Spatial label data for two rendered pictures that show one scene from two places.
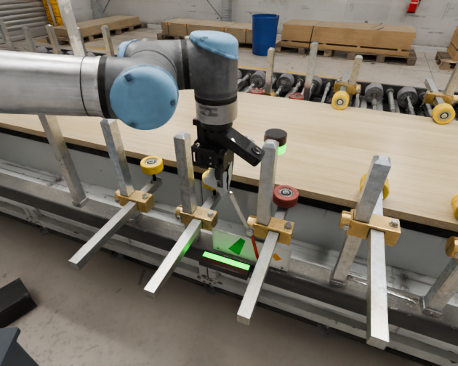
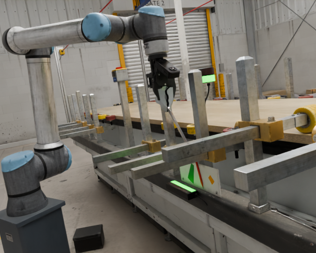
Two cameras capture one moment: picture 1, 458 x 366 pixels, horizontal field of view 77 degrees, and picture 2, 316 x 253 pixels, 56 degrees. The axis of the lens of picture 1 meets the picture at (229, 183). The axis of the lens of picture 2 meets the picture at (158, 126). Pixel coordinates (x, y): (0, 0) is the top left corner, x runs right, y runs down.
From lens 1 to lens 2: 0.84 m
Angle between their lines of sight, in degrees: 48
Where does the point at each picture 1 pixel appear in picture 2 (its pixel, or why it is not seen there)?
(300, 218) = not seen: hidden behind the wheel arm
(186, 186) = (165, 121)
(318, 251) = (283, 210)
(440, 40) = not seen: outside the picture
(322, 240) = (290, 200)
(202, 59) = (139, 18)
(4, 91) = (59, 31)
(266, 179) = (193, 99)
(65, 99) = (72, 31)
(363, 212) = (244, 110)
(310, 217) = not seen: hidden behind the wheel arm
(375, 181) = (241, 76)
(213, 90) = (145, 32)
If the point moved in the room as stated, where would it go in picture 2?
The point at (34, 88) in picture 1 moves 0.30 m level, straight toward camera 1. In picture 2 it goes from (65, 28) to (15, 10)
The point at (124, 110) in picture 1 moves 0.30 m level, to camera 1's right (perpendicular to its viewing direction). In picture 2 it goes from (86, 30) to (149, 5)
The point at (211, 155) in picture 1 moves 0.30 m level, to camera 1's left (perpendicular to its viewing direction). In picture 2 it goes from (151, 76) to (102, 84)
